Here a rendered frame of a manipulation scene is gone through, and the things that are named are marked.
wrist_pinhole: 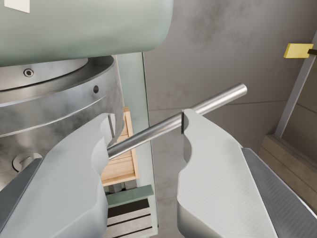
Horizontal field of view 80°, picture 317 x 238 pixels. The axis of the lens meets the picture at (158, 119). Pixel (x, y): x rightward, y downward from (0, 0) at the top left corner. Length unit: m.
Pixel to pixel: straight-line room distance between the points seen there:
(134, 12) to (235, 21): 1.58
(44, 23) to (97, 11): 0.04
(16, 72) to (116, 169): 0.56
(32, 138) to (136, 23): 0.18
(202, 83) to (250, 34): 0.54
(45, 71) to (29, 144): 0.10
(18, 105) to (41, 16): 0.10
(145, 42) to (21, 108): 0.15
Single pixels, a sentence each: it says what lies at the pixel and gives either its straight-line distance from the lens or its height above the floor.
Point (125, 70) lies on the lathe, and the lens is 0.94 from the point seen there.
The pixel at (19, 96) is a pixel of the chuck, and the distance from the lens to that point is 0.27.
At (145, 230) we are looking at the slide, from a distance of 0.95.
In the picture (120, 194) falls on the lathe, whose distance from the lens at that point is 0.88.
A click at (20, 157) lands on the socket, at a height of 1.23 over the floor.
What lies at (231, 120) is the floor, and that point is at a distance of 2.09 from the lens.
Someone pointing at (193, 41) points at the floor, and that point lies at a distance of 1.60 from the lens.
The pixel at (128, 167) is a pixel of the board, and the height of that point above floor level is 0.89.
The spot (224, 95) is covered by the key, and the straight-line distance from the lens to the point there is 0.19.
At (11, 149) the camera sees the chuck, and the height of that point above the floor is 1.24.
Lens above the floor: 1.45
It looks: 57 degrees down
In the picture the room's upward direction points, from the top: 152 degrees clockwise
